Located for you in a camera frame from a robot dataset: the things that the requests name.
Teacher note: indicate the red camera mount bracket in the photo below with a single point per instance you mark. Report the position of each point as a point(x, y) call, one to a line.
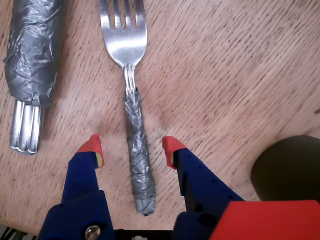
point(270, 222)

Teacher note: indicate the dark gray tall cup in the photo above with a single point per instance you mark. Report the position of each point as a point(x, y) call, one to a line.
point(287, 170)

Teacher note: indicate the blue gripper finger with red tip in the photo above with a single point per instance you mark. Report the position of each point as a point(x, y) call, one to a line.
point(80, 185)
point(202, 185)

